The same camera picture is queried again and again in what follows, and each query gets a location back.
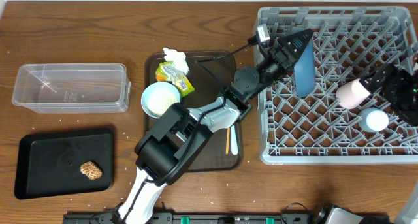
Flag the green snack wrapper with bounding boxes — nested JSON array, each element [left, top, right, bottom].
[[155, 61, 195, 97]]

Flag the dark blue plate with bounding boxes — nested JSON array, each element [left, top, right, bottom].
[[294, 39, 315, 97]]

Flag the grey plastic dishwasher rack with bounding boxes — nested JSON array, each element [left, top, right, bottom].
[[255, 6, 417, 165]]

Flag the light blue plastic knife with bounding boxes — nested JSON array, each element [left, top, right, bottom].
[[231, 125, 238, 155]]

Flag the clear plastic bin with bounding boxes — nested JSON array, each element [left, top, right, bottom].
[[12, 63, 131, 114]]

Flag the black waste tray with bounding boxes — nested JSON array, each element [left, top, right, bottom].
[[14, 128, 114, 200]]

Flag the light blue rice bowl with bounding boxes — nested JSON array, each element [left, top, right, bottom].
[[141, 82, 181, 118]]

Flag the pink cup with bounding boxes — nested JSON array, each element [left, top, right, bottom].
[[336, 78, 370, 109]]

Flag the crumpled white tissue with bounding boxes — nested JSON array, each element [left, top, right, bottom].
[[163, 48, 189, 76]]

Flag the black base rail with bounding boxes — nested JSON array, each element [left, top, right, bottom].
[[63, 204, 393, 224]]

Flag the light blue cup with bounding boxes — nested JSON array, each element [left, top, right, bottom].
[[358, 108, 389, 133]]

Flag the brown food scrap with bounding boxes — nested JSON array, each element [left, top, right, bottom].
[[80, 161, 103, 180]]

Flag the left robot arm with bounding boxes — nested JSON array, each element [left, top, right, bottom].
[[110, 25, 314, 223]]

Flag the dark brown serving tray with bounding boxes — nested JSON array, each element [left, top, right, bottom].
[[144, 50, 244, 172]]

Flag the wooden chopstick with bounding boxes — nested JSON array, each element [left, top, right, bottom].
[[225, 127, 231, 155]]

